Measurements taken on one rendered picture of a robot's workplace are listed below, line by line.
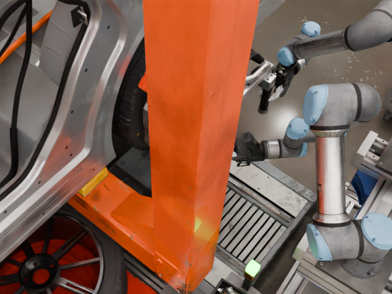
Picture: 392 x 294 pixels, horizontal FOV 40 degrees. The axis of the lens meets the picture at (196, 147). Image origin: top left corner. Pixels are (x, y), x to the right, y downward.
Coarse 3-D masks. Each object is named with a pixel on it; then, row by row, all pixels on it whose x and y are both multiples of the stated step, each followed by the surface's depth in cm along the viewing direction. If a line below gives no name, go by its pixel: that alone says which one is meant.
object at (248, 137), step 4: (248, 132) 199; (244, 136) 199; (248, 136) 198; (252, 136) 199; (244, 140) 198; (248, 140) 197; (252, 140) 198; (256, 140) 205; (248, 144) 199; (252, 144) 199; (256, 144) 202; (252, 148) 201; (256, 148) 202; (260, 148) 205; (256, 152) 204; (260, 152) 204
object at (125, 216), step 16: (112, 176) 213; (96, 192) 209; (112, 192) 209; (128, 192) 209; (80, 208) 216; (96, 208) 205; (112, 208) 205; (128, 208) 200; (144, 208) 195; (96, 224) 216; (112, 224) 202; (128, 224) 197; (144, 224) 186; (128, 240) 202; (144, 240) 197; (144, 256) 202
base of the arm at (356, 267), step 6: (348, 258) 177; (354, 258) 175; (342, 264) 180; (348, 264) 177; (354, 264) 176; (360, 264) 174; (366, 264) 173; (372, 264) 173; (378, 264) 175; (348, 270) 178; (354, 270) 177; (360, 270) 176; (366, 270) 175; (372, 270) 176; (378, 270) 177; (354, 276) 179; (360, 276) 177; (366, 276) 177; (372, 276) 178
